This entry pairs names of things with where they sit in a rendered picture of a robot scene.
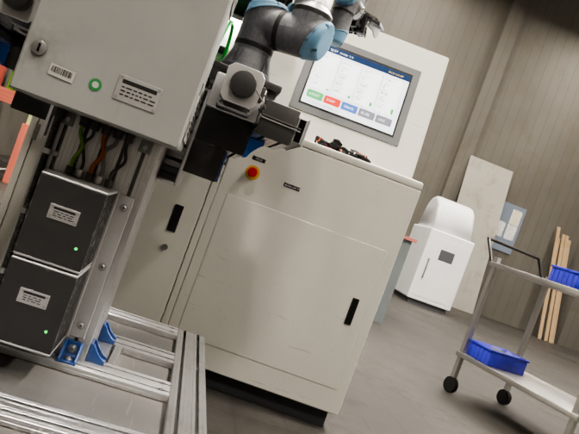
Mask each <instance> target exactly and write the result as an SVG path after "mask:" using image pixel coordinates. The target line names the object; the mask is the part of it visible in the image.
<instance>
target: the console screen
mask: <svg viewBox="0 0 579 434"><path fill-rule="evenodd" d="M420 75H421V71H417V70H415V69H413V68H410V67H408V66H405V65H402V64H399V63H397V62H395V61H393V60H390V59H386V58H384V57H382V56H379V55H376V54H374V53H370V52H368V51H365V50H364V49H361V48H358V47H356V46H353V45H350V44H347V43H345V42H344V44H343V45H342V46H339V47H336V46H330V47H329V49H328V51H327V53H326V54H325V56H324V57H323V58H322V59H320V60H318V61H309V60H305V63H304V66H303V68H302V72H301V74H300V77H299V79H298V82H297V84H296V88H295V90H294V93H293V96H292V97H291V100H290V103H289V106H290V107H292V108H294V109H298V110H301V111H303V112H305V113H308V114H310V115H314V116H316V117H319V118H321V119H323V120H326V121H330V122H332V123H335V124H337V125H340V126H342V127H346V128H349V129H351V130H353V131H356V132H358V133H362V134H364V135H367V136H370V137H371V138H374V139H377V140H381V141H383V142H385V143H388V144H391V145H392V146H398V145H399V142H400V139H401V136H402V131H403V128H404V126H405V123H406V120H407V118H408V113H409V110H410V107H411V104H412V101H413V99H414V94H415V91H416V89H417V85H418V82H419V80H420Z"/></svg>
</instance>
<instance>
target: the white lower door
mask: <svg viewBox="0 0 579 434"><path fill-rule="evenodd" d="M44 121H45V120H42V119H40V121H39V123H36V126H35V129H34V132H33V135H32V138H31V139H32V143H31V146H30V147H29V150H28V155H27V157H26V159H25V162H24V165H23V167H22V171H21V174H20V176H19V179H18V181H17V184H16V188H15V190H14V193H13V195H12V198H11V201H10V203H9V207H8V210H7V213H6V215H5V217H4V220H3V224H2V226H1V229H0V263H1V260H2V257H3V254H4V251H5V248H6V245H7V244H8V241H9V236H10V234H11V232H12V229H13V226H14V224H15V221H16V217H17V215H18V212H19V210H20V207H21V205H22V200H23V198H24V196H25V193H26V190H27V188H28V184H29V181H30V178H31V176H32V174H33V171H34V167H35V165H36V162H37V159H38V157H39V155H40V150H41V148H42V145H43V143H44V140H45V139H43V138H41V137H40V132H41V129H42V127H43V124H44ZM210 184H211V181H209V180H207V179H204V178H202V177H198V176H196V175H193V174H190V173H188V172H185V173H184V177H183V179H182V182H181V184H179V185H178V186H174V185H171V184H169V183H165V182H162V181H159V180H158V179H157V181H156V183H155V186H154V189H153V192H152V195H151V198H150V200H149V202H148V205H147V208H146V212H145V214H144V217H143V219H142V222H141V224H140V228H139V231H138V233H137V236H136V238H135V241H134V245H133V247H132V250H131V252H130V255H129V257H128V261H127V264H126V266H125V269H124V271H123V274H122V276H121V280H120V283H119V285H118V288H117V290H116V293H115V297H114V299H113V302H112V304H111V306H112V307H114V308H117V309H120V310H122V311H125V312H128V313H133V314H136V315H139V316H141V317H144V318H147V319H151V320H154V321H157V322H160V321H161V319H162V316H163V313H164V311H165V307H166V305H167V302H168V300H169V297H170V295H171V291H172V288H173V286H174V283H175V281H176V278H177V274H178V272H179V269H180V267H181V264H182V262H183V260H184V255H185V252H186V251H187V248H188V245H189V242H190V239H191V236H192V233H193V232H194V229H195V226H196V223H197V220H198V217H199V214H200V213H201V210H202V206H203V203H204V201H205V198H206V196H207V193H208V191H209V187H210Z"/></svg>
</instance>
